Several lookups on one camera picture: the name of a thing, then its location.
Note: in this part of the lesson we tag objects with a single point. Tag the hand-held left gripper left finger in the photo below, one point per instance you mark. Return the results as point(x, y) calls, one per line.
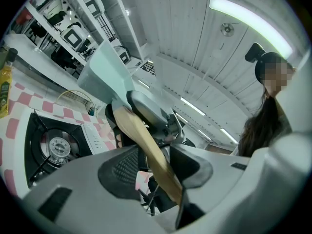
point(80, 199)

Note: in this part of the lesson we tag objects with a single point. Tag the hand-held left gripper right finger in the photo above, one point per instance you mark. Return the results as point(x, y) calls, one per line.
point(243, 191)

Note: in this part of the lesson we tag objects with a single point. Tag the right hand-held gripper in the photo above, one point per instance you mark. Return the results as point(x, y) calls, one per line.
point(176, 130)

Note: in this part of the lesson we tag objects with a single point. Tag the rectangular pale green frying pan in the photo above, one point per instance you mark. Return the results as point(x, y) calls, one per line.
point(104, 74)

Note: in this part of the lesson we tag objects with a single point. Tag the white induction cooktop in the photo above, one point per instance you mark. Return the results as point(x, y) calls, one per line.
point(73, 135)

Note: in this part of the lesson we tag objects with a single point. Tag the ceiling strip light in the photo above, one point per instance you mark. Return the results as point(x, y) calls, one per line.
point(143, 84)
point(229, 136)
point(192, 106)

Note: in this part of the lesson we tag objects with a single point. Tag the black staircase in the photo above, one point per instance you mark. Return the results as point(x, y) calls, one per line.
point(148, 67)

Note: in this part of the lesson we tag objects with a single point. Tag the white appliance with dark screen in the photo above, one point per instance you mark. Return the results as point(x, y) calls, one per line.
point(94, 7)
point(122, 55)
point(73, 38)

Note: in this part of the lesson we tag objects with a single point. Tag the black office chair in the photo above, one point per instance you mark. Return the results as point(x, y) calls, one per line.
point(158, 196)

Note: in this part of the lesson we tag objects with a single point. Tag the pink checkered tablecloth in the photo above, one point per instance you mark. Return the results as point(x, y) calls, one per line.
point(48, 106)

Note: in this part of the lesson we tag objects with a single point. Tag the white metal shelf rack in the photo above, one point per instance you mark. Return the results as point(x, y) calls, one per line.
point(41, 50)

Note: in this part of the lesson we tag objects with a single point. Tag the person's head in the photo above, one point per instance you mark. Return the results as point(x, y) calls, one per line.
point(273, 74)

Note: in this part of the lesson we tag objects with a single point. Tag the yellow oil bottle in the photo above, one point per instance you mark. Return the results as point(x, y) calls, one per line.
point(5, 89)

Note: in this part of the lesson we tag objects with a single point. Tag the round ceiling fixture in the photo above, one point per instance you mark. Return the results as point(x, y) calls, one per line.
point(227, 29)

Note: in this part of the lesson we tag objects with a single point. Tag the long curved ceiling light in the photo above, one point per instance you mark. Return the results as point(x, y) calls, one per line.
point(251, 21)

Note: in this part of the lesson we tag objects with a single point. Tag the black head-mounted camera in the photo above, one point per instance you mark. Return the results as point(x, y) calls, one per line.
point(254, 52)

